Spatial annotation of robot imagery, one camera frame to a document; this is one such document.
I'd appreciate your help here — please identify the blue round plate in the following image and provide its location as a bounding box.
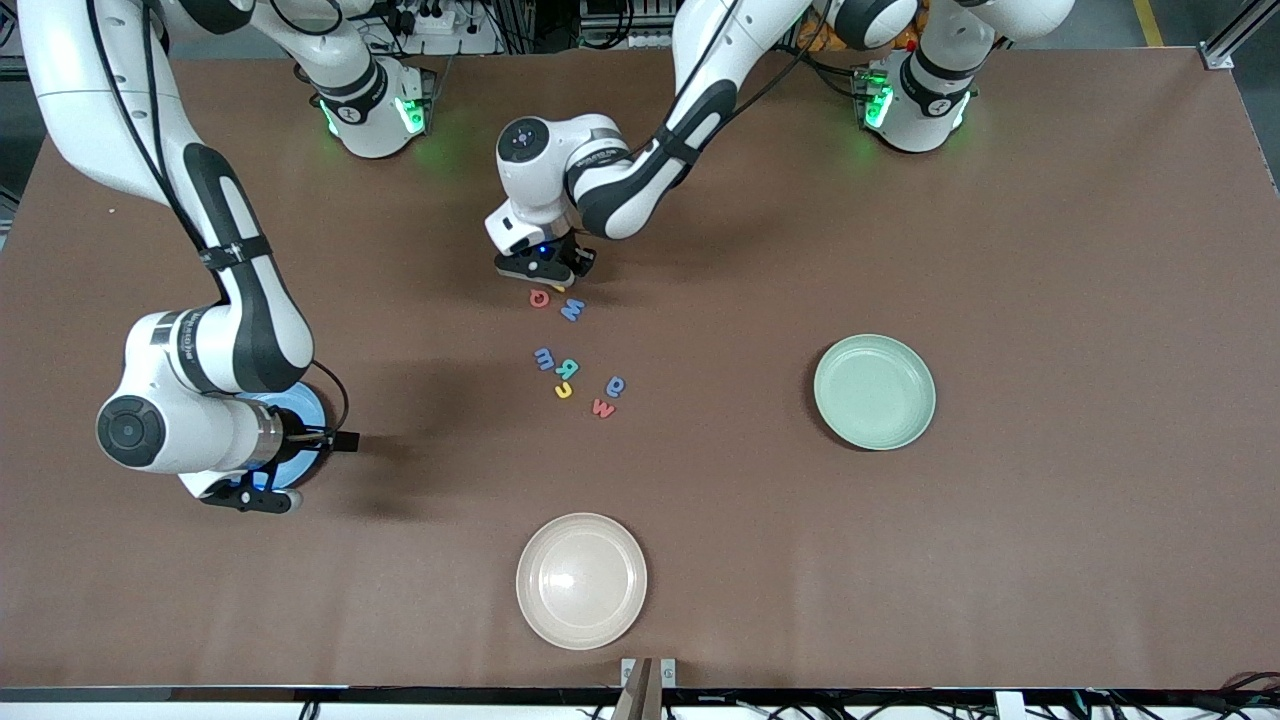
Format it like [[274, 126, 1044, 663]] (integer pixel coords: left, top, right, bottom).
[[235, 383, 328, 492]]

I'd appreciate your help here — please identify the black table edge rail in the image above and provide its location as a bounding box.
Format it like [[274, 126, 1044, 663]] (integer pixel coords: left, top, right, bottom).
[[0, 685, 1280, 707]]

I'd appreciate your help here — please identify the brown table cover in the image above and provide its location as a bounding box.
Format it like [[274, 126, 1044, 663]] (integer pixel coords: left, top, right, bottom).
[[0, 48, 1280, 693]]

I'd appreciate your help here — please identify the green round plate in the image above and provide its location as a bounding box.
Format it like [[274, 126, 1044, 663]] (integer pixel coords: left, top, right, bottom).
[[813, 334, 937, 451]]

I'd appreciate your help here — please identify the aluminium frame profile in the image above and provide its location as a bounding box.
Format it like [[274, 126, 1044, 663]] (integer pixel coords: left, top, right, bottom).
[[1200, 0, 1280, 71]]

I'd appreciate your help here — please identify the equipment rack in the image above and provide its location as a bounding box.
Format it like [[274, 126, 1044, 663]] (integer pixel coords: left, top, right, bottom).
[[578, 0, 691, 51]]

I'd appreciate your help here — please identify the white power strip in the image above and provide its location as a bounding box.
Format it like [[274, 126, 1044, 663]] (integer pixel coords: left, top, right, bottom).
[[385, 3, 456, 36]]

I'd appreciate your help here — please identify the metal mounting pole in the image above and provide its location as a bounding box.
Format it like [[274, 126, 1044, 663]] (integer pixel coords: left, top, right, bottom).
[[610, 658, 663, 720]]

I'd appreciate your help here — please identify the beige round plate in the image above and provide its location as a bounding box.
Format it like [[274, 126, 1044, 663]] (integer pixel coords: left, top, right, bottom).
[[516, 513, 648, 651]]

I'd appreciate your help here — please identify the black camera cable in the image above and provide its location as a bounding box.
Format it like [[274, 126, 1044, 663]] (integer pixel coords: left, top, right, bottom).
[[650, 0, 851, 161], [85, 0, 351, 441]]

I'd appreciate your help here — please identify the small metal bracket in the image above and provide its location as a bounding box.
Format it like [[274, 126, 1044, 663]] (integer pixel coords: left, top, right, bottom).
[[620, 657, 678, 691]]

